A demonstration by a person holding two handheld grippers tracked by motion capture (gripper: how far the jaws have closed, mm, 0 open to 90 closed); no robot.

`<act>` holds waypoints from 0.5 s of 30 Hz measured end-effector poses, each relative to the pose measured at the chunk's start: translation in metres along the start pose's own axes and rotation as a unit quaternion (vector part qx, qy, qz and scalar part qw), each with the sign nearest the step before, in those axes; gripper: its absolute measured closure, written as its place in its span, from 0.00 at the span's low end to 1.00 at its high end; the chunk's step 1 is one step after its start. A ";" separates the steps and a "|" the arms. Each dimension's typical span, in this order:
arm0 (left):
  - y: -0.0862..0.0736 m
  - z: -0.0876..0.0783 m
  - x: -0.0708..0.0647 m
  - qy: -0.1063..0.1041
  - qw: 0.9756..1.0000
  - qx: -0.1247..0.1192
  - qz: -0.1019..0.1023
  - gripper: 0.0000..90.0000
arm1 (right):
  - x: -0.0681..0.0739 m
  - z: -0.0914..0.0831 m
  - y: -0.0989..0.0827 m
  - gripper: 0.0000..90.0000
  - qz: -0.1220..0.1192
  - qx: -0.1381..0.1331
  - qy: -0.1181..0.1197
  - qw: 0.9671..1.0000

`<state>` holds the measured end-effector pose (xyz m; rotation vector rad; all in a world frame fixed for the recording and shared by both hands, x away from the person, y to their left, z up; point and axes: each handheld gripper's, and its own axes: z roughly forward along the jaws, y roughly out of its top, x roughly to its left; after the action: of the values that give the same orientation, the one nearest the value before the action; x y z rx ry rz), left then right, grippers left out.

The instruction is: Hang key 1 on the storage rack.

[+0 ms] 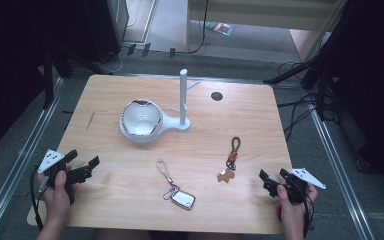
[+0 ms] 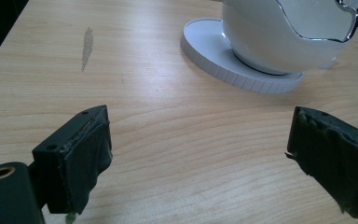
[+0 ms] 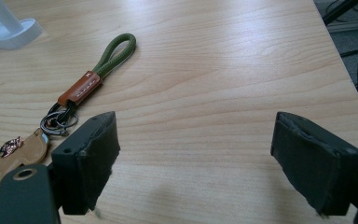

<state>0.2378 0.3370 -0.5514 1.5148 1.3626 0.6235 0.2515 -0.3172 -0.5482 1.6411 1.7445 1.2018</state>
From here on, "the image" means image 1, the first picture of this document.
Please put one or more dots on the white ceramic bowl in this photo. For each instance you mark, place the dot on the white ceramic bowl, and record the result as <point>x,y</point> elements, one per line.
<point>141,118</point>

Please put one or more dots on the person's left hand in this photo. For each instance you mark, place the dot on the person's left hand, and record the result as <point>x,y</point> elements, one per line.
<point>56,200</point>

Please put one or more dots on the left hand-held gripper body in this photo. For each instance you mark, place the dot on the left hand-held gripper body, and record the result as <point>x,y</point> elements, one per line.
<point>50,159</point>

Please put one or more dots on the white key rack stand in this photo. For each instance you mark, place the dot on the white key rack stand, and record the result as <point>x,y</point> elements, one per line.
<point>183,100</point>

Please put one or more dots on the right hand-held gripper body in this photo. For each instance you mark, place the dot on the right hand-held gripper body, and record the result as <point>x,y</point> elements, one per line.
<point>308,177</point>

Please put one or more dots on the black metal stand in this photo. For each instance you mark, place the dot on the black metal stand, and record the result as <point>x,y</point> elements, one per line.
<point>48,80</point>

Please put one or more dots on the light wooden furniture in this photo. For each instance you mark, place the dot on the light wooden furniture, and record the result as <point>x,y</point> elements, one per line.
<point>263,13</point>

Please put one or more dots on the black cabinet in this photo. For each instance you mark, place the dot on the black cabinet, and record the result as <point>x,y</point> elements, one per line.
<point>103,26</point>

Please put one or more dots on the aluminium floor rail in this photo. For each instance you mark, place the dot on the aluminium floor rail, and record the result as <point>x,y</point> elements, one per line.
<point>16,166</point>
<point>338,173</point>

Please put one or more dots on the black tripod stand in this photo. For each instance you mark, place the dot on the black tripod stand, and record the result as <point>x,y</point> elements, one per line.
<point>300,68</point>

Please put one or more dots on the person's right hand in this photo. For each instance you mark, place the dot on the person's right hand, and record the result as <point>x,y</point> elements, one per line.
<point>293,215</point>

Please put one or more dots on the colourful packet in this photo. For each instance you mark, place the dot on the colourful packet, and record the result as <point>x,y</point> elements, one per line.
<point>219,28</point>

